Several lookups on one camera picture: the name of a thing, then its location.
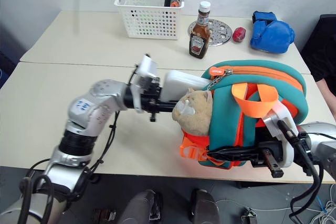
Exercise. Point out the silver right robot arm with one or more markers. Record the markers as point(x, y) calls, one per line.
point(321, 145)

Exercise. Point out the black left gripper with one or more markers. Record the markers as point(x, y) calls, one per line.
point(151, 95)

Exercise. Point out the orange and teal backpack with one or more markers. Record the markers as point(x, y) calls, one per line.
point(228, 119)

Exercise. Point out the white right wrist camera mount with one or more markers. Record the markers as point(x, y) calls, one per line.
point(282, 119)

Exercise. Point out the tan plush cat toy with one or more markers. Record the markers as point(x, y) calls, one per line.
point(194, 113)

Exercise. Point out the brown sauce glass bottle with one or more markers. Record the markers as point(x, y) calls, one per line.
point(199, 40)

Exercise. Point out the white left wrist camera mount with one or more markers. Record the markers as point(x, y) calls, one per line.
point(147, 68)

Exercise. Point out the person in black shirt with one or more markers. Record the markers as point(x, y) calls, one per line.
point(324, 45)

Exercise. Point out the blue boxing glove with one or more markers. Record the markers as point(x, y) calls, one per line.
point(271, 35)

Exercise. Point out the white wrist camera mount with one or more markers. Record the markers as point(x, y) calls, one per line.
point(147, 68)
point(282, 119)

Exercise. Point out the white perforated plastic basket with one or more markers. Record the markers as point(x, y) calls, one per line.
point(147, 22)

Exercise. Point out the round perforated metal plate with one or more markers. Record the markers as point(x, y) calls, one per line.
point(220, 31)

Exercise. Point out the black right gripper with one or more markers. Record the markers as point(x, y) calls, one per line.
point(271, 153)

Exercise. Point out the dark grey rounded shape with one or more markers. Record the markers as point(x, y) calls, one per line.
point(141, 207)
point(204, 205)

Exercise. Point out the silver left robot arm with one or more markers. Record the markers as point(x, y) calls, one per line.
point(84, 111)

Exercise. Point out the white rectangular box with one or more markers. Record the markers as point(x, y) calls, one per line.
point(178, 85)

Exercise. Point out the small red fruit-like object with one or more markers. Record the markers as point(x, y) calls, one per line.
point(239, 34)

